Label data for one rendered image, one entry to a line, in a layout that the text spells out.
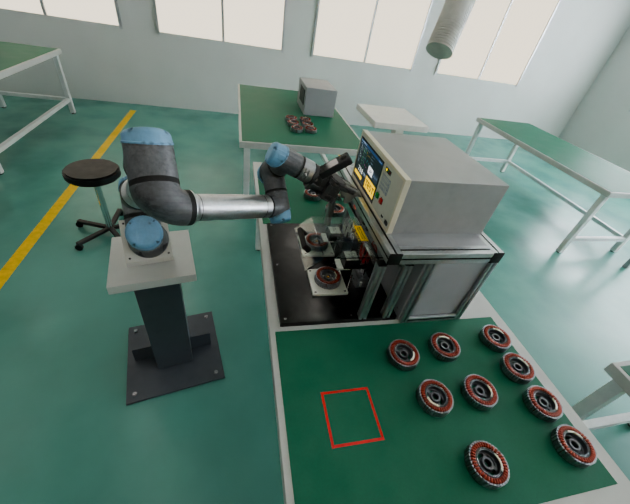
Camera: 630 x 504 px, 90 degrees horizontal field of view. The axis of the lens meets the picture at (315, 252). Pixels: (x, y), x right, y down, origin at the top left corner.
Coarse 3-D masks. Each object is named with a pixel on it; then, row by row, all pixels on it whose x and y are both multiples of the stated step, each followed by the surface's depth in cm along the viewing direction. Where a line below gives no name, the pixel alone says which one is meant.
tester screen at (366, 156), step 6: (366, 144) 124; (360, 150) 130; (366, 150) 124; (372, 150) 118; (360, 156) 130; (366, 156) 124; (372, 156) 118; (360, 162) 130; (366, 162) 124; (372, 162) 118; (378, 162) 113; (366, 168) 124; (372, 168) 118; (378, 168) 113; (360, 174) 130; (366, 174) 124; (378, 174) 113; (360, 180) 130; (372, 180) 119; (366, 192) 124
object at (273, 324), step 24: (264, 240) 154; (264, 264) 140; (264, 288) 133; (480, 312) 138; (528, 360) 121; (552, 384) 114; (288, 456) 84; (600, 456) 97; (288, 480) 80; (624, 480) 92
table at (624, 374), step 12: (612, 372) 127; (624, 372) 124; (612, 384) 130; (624, 384) 123; (588, 396) 138; (600, 396) 134; (612, 396) 130; (576, 408) 143; (588, 408) 139; (600, 408) 137; (588, 420) 166; (600, 420) 167; (612, 420) 168; (624, 420) 169
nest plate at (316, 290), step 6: (312, 270) 137; (312, 276) 134; (312, 282) 131; (342, 282) 134; (312, 288) 129; (318, 288) 129; (336, 288) 131; (342, 288) 131; (312, 294) 127; (318, 294) 127; (324, 294) 128; (330, 294) 128; (336, 294) 129; (342, 294) 130
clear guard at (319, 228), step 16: (304, 224) 118; (320, 224) 115; (336, 224) 117; (352, 224) 118; (320, 240) 107; (336, 240) 109; (352, 240) 110; (304, 256) 107; (320, 256) 102; (336, 256) 102; (352, 256) 103; (368, 256) 105
